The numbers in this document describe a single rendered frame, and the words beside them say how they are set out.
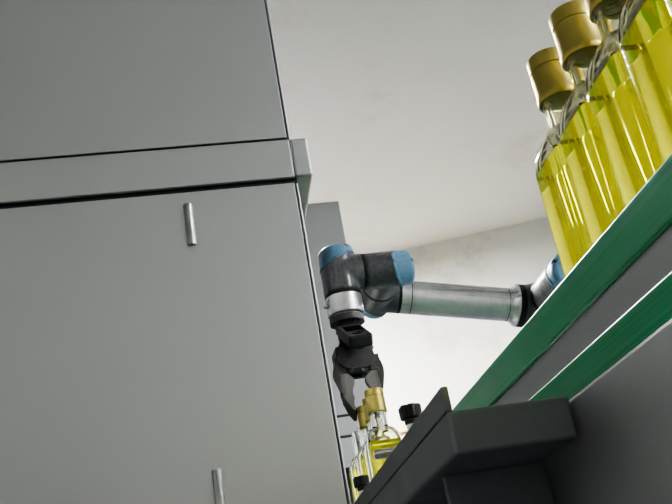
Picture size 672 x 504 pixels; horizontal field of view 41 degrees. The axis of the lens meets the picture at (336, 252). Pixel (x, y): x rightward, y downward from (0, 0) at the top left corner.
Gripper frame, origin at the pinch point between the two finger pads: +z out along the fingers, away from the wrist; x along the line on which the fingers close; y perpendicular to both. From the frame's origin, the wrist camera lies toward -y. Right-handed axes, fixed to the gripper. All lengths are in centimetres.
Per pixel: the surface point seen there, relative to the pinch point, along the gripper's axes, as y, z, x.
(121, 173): -61, -21, 39
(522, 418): -109, 28, 11
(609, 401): -115, 29, 7
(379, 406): -13.5, 2.6, 0.1
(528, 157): 216, -170, -150
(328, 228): 102, -87, -19
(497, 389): -89, 21, 5
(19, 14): -60, -49, 51
